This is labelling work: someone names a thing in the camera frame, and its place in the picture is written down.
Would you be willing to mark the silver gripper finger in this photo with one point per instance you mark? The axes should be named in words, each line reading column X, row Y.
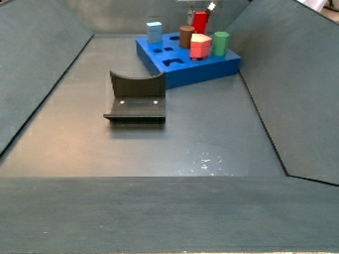
column 211, row 7
column 190, row 16

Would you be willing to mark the red two-legged block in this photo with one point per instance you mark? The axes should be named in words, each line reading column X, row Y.
column 200, row 20

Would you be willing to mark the blue shape sorter board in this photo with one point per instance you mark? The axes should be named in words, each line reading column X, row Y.
column 166, row 57

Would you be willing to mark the brown cylinder block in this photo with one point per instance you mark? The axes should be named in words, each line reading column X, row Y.
column 186, row 34

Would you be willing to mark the green hexagon block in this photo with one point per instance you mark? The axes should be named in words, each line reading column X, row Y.
column 220, row 43

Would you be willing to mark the light blue rectangular block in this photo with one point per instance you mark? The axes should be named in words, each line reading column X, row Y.
column 154, row 32

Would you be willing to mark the red white pentagon block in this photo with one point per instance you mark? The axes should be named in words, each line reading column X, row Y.
column 200, row 46

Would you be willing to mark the black curved stand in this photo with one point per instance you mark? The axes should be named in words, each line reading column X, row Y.
column 139, row 98

